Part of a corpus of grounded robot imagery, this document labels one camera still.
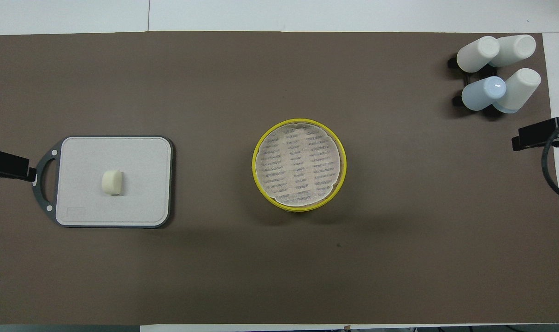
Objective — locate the white steamed bun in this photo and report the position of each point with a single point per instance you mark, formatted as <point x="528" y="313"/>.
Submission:
<point x="111" y="182"/>

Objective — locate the white plastic cup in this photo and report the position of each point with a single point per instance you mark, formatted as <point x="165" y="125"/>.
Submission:
<point x="516" y="48"/>
<point x="521" y="87"/>
<point x="477" y="53"/>

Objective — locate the light blue plastic cup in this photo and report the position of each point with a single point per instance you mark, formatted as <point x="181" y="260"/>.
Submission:
<point x="482" y="94"/>

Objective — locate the black cup rack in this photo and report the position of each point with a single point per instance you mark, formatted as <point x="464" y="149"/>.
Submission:
<point x="454" y="100"/>

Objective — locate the grey cutting board dark rim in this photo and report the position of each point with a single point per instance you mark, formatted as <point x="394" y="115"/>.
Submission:
<point x="136" y="184"/>

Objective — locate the brown table mat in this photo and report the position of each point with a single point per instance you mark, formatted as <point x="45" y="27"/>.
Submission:
<point x="261" y="276"/>

